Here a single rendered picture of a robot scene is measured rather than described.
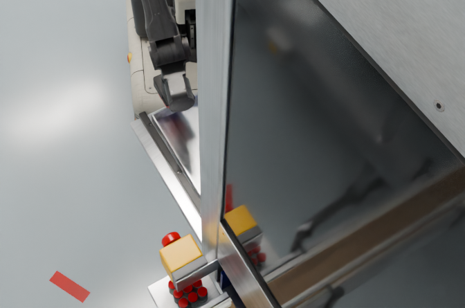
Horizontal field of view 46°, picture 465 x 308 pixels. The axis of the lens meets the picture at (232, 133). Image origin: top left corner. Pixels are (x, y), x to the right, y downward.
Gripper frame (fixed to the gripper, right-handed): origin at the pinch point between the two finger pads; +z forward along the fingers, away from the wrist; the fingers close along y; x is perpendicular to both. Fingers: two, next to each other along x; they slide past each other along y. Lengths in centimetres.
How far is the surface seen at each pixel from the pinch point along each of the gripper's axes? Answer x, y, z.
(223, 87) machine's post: -12, 38, -70
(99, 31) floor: 13, -110, 99
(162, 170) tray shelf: -10.3, 13.2, 2.2
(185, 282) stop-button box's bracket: -19.6, 42.6, -12.1
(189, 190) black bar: -7.7, 21.9, -0.5
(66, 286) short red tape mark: -48, 1, 91
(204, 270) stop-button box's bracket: -15.4, 42.5, -12.8
